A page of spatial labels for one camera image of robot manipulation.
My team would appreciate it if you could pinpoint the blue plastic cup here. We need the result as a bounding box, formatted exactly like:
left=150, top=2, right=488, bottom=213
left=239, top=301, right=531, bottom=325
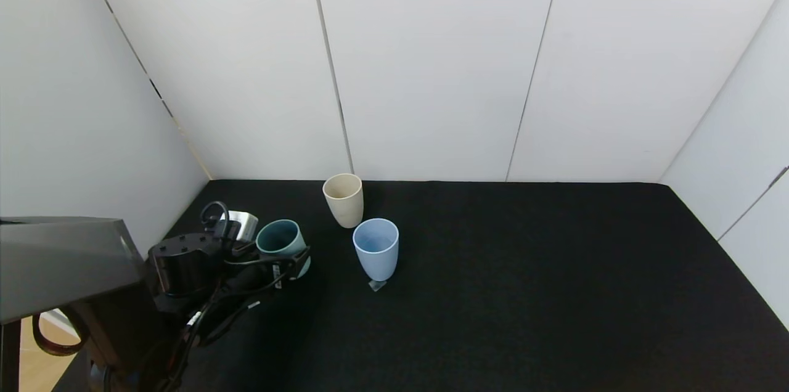
left=353, top=218, right=400, bottom=282

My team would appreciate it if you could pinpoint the black camera cable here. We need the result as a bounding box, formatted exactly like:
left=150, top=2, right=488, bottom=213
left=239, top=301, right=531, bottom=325
left=200, top=201, right=230, bottom=239

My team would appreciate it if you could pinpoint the beige plastic cup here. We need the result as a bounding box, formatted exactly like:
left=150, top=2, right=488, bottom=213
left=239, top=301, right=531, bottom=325
left=323, top=173, right=364, bottom=229

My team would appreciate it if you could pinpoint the dark arm hose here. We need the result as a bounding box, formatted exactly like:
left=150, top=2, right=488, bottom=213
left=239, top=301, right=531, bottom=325
left=32, top=311, right=86, bottom=357

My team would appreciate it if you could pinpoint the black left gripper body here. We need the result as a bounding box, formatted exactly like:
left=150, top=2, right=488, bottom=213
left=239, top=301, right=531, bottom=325
left=227, top=253, right=295, bottom=293

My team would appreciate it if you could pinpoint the green plastic cup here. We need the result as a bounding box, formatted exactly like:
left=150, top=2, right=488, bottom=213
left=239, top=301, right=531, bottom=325
left=256, top=219, right=311, bottom=280

